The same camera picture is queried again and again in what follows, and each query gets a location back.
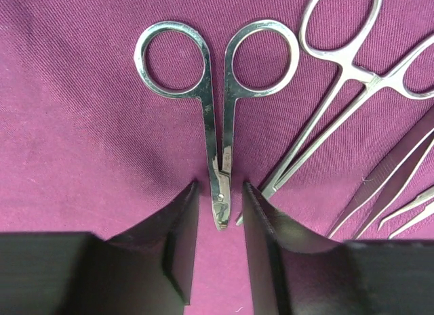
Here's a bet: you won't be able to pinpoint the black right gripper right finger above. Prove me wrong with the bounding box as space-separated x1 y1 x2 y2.
243 182 342 314

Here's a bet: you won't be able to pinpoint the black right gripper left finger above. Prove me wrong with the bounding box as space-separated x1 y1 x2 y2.
108 180 199 306

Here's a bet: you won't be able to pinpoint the silver forceps scissors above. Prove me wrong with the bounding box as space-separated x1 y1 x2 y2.
134 19 300 232
327 109 433 239

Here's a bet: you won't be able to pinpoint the silver clamp forceps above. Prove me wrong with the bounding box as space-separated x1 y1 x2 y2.
235 0 434 226

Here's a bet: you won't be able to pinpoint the purple surgical drape cloth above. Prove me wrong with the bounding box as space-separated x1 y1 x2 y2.
0 0 434 315

